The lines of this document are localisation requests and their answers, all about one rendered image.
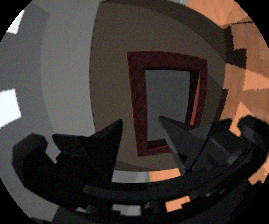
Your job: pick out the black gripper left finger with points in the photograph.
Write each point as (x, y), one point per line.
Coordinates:
(100, 149)

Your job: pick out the brown flat board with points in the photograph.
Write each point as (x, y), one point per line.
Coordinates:
(147, 25)

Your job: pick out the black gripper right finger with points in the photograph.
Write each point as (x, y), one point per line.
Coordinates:
(187, 142)

